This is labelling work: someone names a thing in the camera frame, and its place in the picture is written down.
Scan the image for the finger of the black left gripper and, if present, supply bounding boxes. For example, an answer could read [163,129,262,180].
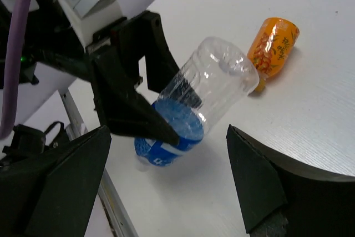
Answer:
[110,11,179,93]
[88,45,179,145]

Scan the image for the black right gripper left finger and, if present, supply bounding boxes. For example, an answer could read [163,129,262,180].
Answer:
[1,138,94,236]

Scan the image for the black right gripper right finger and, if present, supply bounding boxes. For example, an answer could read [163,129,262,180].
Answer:
[226,126,354,236]

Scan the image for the clear bottle with blue label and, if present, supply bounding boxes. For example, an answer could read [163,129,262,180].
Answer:
[134,37,260,170]

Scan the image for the orange bottle with patterned label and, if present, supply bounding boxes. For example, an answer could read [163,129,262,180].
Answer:
[247,17,300,92]

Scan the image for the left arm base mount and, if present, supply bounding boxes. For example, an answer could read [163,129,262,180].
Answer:
[1,121,69,168]

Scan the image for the aluminium table front rail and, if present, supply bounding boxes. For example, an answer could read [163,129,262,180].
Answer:
[62,90,138,236]

